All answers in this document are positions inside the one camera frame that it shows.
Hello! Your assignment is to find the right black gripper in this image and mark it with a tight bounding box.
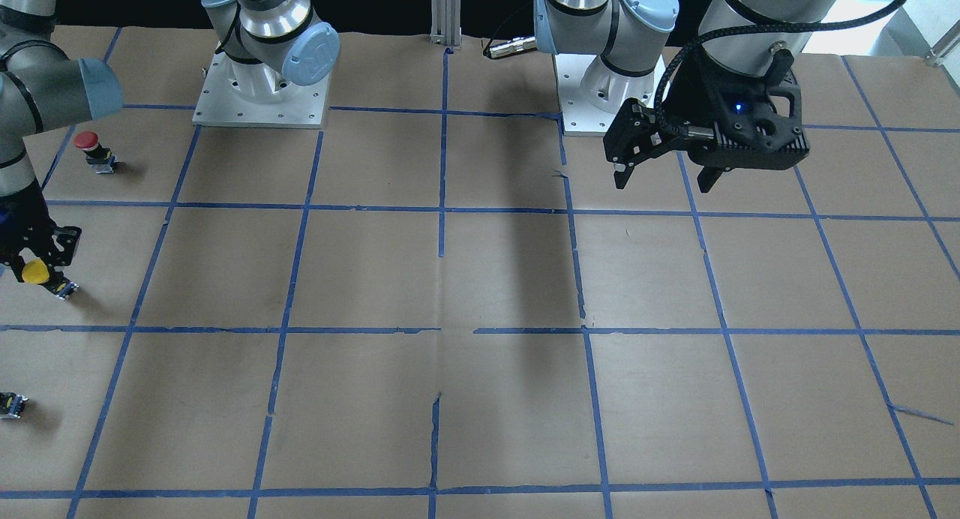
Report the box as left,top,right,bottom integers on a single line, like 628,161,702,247
1,185,82,280

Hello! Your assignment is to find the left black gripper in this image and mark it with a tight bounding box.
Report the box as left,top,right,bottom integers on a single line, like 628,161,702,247
604,54,727,194

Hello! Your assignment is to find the yellow push button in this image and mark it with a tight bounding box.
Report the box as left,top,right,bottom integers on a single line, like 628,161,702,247
21,258,80,300

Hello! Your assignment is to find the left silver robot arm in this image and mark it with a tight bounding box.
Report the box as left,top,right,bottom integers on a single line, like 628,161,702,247
532,0,836,192

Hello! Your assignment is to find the red push button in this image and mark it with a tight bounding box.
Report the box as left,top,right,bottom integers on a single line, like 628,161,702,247
73,130,117,175

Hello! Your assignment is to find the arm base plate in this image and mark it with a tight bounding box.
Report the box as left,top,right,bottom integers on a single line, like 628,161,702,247
554,54,665,137
192,44,332,130

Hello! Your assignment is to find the aluminium frame post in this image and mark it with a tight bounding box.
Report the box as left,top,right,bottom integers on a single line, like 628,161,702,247
429,0,462,50

